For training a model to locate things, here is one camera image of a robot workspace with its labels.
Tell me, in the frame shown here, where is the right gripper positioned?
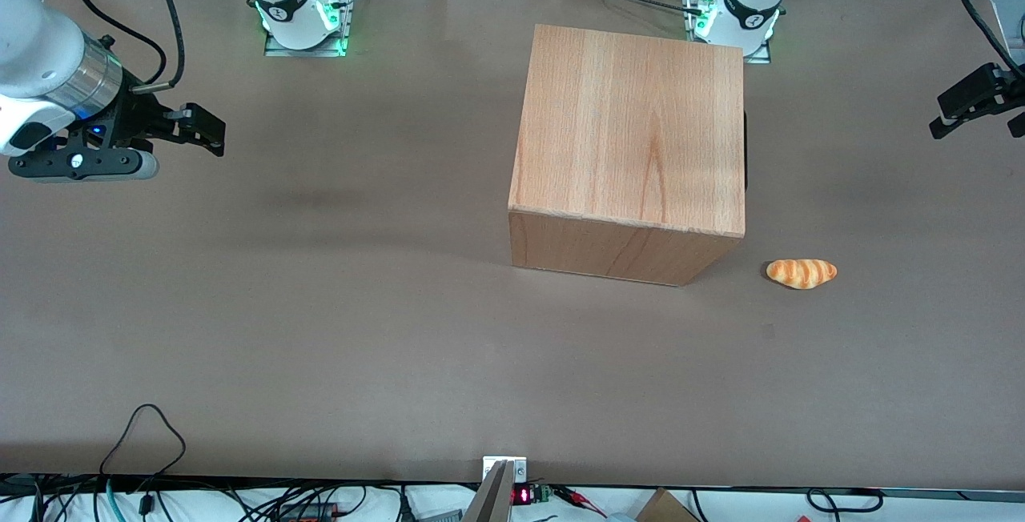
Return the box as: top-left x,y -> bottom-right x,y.
0,94 -> 226,158

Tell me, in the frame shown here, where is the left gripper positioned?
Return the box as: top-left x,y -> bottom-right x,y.
929,63 -> 1025,140

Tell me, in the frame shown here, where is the light wooden drawer cabinet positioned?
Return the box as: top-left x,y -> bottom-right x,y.
508,23 -> 747,287

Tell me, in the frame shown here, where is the orange striped toy bread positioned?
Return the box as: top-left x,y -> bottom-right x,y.
766,258 -> 838,291

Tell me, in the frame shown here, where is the brown cardboard piece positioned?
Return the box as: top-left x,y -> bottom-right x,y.
637,488 -> 702,522

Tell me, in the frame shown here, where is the red black probe lead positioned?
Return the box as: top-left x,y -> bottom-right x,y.
551,485 -> 609,518

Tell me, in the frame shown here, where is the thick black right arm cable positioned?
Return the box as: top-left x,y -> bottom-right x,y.
131,0 -> 187,96

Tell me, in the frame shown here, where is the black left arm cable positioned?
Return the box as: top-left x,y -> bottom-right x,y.
952,0 -> 1025,78

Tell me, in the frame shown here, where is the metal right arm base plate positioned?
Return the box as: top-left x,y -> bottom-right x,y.
263,0 -> 358,58

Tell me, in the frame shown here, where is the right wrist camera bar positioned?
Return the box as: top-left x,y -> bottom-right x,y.
8,147 -> 159,183

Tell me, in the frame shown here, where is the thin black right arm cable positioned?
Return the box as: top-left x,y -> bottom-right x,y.
74,0 -> 167,84

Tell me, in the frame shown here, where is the black looped cable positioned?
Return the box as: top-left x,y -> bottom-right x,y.
99,404 -> 187,476

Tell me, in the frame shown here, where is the black coiled cable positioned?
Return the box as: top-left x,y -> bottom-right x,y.
806,488 -> 884,514

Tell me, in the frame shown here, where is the small metal bracket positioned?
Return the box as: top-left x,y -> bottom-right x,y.
482,456 -> 529,484

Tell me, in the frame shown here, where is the slanted wooden camera post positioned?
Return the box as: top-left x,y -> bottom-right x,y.
460,460 -> 515,522

